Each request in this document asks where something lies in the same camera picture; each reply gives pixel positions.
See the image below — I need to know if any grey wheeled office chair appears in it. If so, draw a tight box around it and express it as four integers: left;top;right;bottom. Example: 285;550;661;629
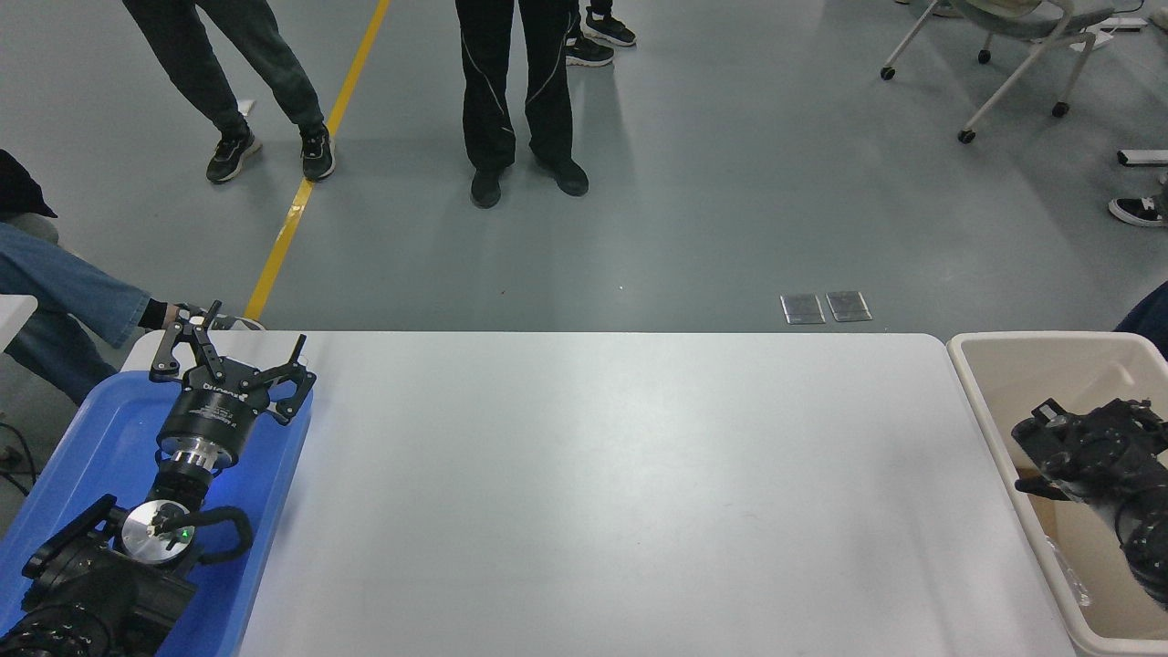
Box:
880;0;1116;145

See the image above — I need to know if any standing person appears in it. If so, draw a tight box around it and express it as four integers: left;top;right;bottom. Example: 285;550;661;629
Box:
121;0;337;184
564;0;638;68
454;0;590;209

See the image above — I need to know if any large pale plastic bin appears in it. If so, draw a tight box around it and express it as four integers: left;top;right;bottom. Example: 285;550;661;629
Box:
946;331;1168;657

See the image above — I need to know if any blue plastic tray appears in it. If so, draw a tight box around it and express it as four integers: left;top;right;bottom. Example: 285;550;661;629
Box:
0;370;314;657

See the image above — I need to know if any person's foot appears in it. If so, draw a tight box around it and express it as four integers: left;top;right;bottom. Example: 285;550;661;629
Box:
1108;178;1168;228

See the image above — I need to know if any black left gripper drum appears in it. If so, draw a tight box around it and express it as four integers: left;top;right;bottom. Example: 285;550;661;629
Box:
159;360;275;459

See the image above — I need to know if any seated person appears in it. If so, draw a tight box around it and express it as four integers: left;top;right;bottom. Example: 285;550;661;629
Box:
0;149;267;407

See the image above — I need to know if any small white table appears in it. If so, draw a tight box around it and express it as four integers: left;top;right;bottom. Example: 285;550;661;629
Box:
0;295;39;352

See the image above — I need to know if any black floor cable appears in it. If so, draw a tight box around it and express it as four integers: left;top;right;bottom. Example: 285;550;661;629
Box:
0;422;39;498

